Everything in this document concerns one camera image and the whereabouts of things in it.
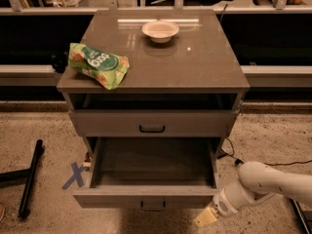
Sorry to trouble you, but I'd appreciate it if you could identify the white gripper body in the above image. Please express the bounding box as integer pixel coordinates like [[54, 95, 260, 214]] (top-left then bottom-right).
[[211, 182, 274, 217]]

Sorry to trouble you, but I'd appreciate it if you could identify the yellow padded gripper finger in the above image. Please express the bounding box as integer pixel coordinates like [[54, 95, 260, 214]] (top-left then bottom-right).
[[193, 207, 217, 228]]

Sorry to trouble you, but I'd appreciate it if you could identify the grey drawer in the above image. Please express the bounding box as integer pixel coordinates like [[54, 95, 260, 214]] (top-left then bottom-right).
[[69, 110, 237, 137], [74, 137, 221, 212]]

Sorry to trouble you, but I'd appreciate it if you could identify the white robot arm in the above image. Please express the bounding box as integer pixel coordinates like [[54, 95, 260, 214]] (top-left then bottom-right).
[[193, 161, 312, 228]]

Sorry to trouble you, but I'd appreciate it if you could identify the grey drawer cabinet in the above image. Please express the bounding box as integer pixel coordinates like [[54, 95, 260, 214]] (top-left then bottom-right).
[[57, 9, 251, 168]]

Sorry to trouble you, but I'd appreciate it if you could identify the right black stand leg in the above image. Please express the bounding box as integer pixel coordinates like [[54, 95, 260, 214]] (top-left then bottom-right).
[[290, 200, 312, 234]]

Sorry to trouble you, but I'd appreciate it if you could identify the black stand leg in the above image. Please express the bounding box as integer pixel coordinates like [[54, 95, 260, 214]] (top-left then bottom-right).
[[290, 200, 312, 234], [0, 139, 45, 219]]

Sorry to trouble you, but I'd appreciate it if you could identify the blue tape cross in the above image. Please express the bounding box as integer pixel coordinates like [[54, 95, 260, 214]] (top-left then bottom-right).
[[61, 162, 84, 190]]

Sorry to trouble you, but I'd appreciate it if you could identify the green snack bag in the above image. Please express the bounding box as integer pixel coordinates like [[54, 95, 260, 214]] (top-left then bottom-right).
[[68, 43, 130, 90]]

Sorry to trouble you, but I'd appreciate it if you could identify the white bowl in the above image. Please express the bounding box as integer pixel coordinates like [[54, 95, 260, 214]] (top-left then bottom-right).
[[141, 20, 179, 43]]

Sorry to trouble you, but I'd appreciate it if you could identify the left black stand leg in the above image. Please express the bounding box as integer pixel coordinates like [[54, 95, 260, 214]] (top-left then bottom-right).
[[0, 139, 45, 219]]

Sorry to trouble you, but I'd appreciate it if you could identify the black object behind cabinet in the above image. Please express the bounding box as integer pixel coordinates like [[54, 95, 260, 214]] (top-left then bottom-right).
[[51, 52, 68, 73]]

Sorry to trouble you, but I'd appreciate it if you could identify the black cable on floor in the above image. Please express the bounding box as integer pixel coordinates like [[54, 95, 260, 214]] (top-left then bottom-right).
[[216, 136, 312, 168]]

